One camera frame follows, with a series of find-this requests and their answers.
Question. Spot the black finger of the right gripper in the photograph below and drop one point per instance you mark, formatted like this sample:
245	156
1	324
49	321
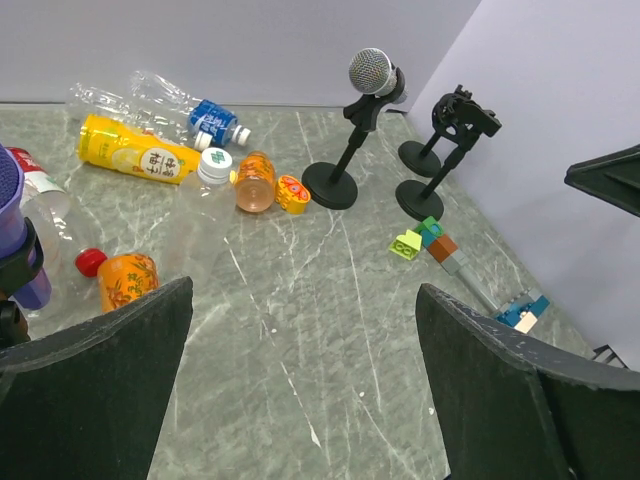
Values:
613	178

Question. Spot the yellow orange toy block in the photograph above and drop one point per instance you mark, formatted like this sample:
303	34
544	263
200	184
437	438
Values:
291	195

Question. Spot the silver head microphone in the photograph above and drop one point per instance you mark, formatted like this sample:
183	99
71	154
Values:
372	72

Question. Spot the blue label clear bottle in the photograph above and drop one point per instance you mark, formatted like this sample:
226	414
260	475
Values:
191	121

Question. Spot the yellow lemon drink bottle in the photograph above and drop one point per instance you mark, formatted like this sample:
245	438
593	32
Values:
110	144

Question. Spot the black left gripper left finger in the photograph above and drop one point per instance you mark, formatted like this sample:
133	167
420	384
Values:
89	402

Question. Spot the black clamp stand rear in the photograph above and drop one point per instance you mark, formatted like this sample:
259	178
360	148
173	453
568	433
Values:
420	158

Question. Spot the orange bottle red cap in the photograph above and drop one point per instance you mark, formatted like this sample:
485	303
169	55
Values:
121	279

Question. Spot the black clamp stand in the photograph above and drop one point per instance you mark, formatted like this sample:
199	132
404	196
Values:
420	158
420	200

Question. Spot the lime green toy brick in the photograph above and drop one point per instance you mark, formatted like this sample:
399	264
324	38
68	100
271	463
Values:
407	245

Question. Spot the red label clear bottle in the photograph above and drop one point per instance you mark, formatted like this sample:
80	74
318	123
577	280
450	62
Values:
65	232

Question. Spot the black clamp stand front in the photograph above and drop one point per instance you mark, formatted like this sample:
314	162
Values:
420	200

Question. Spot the blue beige toy brick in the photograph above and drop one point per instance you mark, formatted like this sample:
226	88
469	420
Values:
523	312

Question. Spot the clear bottle green-print white cap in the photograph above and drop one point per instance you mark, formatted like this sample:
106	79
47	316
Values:
199	219

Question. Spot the colourful toy brick stack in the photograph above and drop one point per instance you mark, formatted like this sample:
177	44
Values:
453	260

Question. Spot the crushed clear plastic bottle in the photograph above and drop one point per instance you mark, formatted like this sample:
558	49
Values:
147	115

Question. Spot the black microphone stand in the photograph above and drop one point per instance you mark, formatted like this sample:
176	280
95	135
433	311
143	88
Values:
330	185

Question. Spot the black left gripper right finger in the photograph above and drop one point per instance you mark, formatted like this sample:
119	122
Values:
510	406

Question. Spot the orange juice bottle lying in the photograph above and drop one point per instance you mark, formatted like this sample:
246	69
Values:
255	183

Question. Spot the purple microphone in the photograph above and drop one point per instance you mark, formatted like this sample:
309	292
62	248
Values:
35	294

